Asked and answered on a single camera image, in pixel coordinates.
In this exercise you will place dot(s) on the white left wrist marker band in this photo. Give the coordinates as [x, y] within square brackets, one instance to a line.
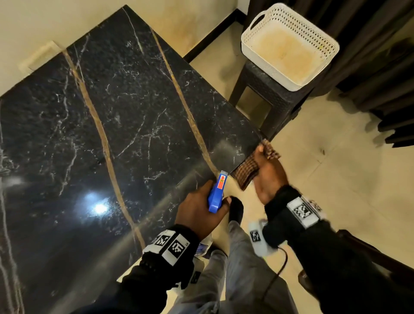
[169, 247]

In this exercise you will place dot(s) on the dark plastic stool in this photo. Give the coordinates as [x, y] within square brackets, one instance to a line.
[278, 100]

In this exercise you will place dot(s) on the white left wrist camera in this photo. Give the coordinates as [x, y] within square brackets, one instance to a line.
[194, 276]

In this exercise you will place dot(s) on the white wrist marker band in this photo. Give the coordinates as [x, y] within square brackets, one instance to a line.
[304, 212]
[169, 247]

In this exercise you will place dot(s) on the white perforated plastic basket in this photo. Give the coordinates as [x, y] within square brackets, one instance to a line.
[288, 55]

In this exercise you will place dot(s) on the black marble table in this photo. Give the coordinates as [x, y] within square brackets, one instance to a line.
[97, 145]

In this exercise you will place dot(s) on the dark curtain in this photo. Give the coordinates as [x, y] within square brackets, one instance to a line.
[381, 64]

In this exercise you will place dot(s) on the person's left leg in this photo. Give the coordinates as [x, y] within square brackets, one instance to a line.
[200, 284]

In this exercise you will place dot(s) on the person's left hand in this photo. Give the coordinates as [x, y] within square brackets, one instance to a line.
[194, 213]

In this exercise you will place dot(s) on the person's leg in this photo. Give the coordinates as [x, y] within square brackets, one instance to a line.
[252, 275]
[200, 284]

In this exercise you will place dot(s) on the person's right leg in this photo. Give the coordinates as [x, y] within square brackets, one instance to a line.
[252, 275]

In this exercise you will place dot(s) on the person's left forearm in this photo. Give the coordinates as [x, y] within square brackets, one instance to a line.
[145, 284]

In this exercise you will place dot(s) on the dark brown plastic chair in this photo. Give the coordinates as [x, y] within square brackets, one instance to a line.
[381, 258]

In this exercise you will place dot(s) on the person's right hand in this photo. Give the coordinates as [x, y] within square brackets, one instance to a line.
[271, 178]

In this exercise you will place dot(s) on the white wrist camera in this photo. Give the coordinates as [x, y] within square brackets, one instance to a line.
[257, 239]
[194, 276]

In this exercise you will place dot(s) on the white wall socket plate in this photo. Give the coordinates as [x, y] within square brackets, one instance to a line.
[38, 58]

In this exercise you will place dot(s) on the brown checkered cloth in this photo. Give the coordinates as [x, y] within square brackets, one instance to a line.
[245, 171]

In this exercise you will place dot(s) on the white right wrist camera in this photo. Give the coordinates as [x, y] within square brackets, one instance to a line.
[257, 239]

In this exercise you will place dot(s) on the blue spray bottle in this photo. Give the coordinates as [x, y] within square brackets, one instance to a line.
[216, 194]

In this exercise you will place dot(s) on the white right wrist marker band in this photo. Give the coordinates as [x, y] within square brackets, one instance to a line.
[304, 212]

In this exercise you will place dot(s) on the dark skirting board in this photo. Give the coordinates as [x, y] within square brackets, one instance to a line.
[213, 35]

